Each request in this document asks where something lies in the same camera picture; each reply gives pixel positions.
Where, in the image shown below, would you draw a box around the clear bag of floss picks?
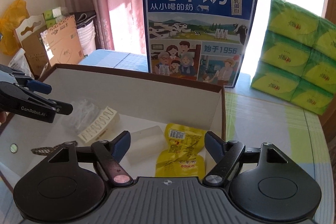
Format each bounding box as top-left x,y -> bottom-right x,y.
62,98 -> 101,135

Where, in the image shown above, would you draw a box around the beige hair comb clip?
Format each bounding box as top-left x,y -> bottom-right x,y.
78,106 -> 120,145

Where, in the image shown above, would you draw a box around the yellow snack packet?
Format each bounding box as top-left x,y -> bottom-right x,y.
155,123 -> 206,179

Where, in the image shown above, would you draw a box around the black hair claw clip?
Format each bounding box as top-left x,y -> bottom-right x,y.
31,140 -> 78,156

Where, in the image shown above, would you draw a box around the crumpled clear plastic bag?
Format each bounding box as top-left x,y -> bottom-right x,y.
8,48 -> 34,78

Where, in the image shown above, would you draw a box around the yellow plastic bag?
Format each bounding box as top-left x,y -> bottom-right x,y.
1,0 -> 30,56

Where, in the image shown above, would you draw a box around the brown cardboard storage box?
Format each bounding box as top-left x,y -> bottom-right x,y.
0,63 -> 227,193

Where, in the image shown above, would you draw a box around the checkered tablecloth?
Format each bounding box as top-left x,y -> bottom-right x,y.
0,49 -> 330,224

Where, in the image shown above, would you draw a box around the brown cardboard boxes stack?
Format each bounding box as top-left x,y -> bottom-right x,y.
15,15 -> 84,76

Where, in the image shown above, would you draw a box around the white stacked buckets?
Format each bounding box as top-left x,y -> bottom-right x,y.
75,10 -> 96,57

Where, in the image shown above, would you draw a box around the green tissue pack bundle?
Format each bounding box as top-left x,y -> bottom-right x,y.
251,0 -> 335,115

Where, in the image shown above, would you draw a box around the blue milk carton box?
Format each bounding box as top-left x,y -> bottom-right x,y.
143,0 -> 257,88

